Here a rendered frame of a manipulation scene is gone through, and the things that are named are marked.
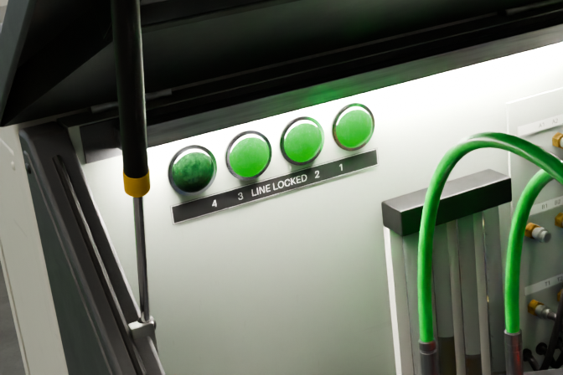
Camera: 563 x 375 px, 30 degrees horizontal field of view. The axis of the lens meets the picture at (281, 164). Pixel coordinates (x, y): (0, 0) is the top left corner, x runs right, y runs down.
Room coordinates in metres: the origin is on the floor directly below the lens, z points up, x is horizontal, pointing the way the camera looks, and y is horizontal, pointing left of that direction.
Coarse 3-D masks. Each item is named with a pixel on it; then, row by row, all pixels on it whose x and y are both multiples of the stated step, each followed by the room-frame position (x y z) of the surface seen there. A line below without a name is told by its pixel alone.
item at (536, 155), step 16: (464, 144) 0.88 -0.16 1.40; (480, 144) 0.85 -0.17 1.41; (496, 144) 0.83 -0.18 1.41; (512, 144) 0.82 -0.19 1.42; (528, 144) 0.80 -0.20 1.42; (448, 160) 0.90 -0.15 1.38; (528, 160) 0.80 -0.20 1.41; (544, 160) 0.78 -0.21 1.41; (432, 176) 0.93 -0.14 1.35; (448, 176) 0.92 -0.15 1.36; (560, 176) 0.76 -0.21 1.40; (432, 192) 0.93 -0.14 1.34; (432, 208) 0.94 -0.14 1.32; (432, 224) 0.94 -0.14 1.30; (432, 240) 0.95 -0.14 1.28; (432, 336) 0.96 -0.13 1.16
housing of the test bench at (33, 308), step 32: (0, 32) 1.15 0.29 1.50; (416, 32) 1.12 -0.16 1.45; (0, 128) 1.00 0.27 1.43; (0, 160) 1.04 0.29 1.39; (0, 192) 1.08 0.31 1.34; (0, 224) 1.13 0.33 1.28; (32, 224) 0.94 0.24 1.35; (0, 256) 1.17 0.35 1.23; (32, 256) 0.98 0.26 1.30; (32, 288) 1.02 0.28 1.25; (32, 320) 1.06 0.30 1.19; (32, 352) 1.10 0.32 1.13
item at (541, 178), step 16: (544, 176) 0.90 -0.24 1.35; (528, 192) 0.92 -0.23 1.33; (528, 208) 0.93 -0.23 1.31; (512, 224) 0.95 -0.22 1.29; (512, 240) 0.95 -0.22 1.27; (512, 256) 0.95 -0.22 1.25; (512, 272) 0.95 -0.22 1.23; (512, 288) 0.96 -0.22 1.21; (512, 304) 0.96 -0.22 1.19; (512, 320) 0.96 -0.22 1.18; (512, 336) 0.96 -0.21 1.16; (512, 352) 0.96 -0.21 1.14; (512, 368) 0.96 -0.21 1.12
